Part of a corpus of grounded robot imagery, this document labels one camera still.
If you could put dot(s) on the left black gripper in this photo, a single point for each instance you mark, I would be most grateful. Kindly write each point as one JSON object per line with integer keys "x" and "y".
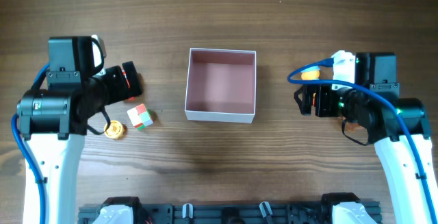
{"x": 121, "y": 88}

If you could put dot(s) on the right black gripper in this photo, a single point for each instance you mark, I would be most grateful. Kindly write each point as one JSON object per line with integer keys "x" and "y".
{"x": 317, "y": 99}

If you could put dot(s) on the small colourful puzzle cube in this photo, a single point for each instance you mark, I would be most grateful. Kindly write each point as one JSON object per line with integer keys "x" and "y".
{"x": 139, "y": 117}

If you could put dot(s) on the yellow toy wheel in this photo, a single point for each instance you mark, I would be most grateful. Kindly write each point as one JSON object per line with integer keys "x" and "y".
{"x": 114, "y": 130}

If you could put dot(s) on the white box pink interior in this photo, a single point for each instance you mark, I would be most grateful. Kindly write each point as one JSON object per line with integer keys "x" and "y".
{"x": 221, "y": 85}

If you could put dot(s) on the red toy truck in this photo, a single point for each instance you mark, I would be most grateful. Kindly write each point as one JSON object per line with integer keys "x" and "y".
{"x": 128, "y": 83}

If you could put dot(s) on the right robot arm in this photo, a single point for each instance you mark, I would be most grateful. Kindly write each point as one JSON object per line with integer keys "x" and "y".
{"x": 363, "y": 89}

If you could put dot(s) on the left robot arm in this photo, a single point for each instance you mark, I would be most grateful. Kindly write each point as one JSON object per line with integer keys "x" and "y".
{"x": 51, "y": 121}

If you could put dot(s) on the yellow duck toy blue hat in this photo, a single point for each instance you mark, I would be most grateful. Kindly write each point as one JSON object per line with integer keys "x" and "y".
{"x": 311, "y": 73}

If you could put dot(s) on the brown plush capybara toy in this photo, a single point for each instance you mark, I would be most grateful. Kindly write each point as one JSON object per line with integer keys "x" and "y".
{"x": 349, "y": 126}

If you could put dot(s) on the black mounting rail base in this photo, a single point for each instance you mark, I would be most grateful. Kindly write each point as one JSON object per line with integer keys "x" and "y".
{"x": 339, "y": 207}

